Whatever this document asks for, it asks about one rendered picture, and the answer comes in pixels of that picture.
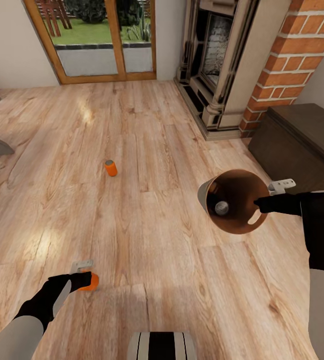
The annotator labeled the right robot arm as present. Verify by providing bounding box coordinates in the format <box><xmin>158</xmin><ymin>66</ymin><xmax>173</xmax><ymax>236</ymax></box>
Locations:
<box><xmin>254</xmin><ymin>178</ymin><xmax>324</xmax><ymax>360</ymax></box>

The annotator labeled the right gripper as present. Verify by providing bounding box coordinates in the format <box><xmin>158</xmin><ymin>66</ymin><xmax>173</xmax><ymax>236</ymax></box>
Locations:
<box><xmin>254</xmin><ymin>192</ymin><xmax>291</xmax><ymax>214</ymax></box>

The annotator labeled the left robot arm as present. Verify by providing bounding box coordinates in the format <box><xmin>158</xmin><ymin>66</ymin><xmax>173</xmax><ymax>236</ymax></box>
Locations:
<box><xmin>0</xmin><ymin>259</ymin><xmax>95</xmax><ymax>360</ymax></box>

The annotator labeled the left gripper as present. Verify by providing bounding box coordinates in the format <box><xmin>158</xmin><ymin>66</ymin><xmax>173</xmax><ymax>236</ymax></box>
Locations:
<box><xmin>71</xmin><ymin>271</ymin><xmax>92</xmax><ymax>291</ymax></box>

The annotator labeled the trash can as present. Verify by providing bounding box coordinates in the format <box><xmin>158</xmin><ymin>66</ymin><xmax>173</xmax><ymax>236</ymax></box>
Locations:
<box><xmin>197</xmin><ymin>168</ymin><xmax>270</xmax><ymax>235</ymax></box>

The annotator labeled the can of soda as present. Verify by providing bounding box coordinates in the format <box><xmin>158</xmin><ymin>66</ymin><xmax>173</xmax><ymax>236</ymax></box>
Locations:
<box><xmin>78</xmin><ymin>273</ymin><xmax>99</xmax><ymax>292</ymax></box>
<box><xmin>206</xmin><ymin>194</ymin><xmax>230</xmax><ymax>216</ymax></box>
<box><xmin>105</xmin><ymin>160</ymin><xmax>117</xmax><ymax>177</ymax></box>

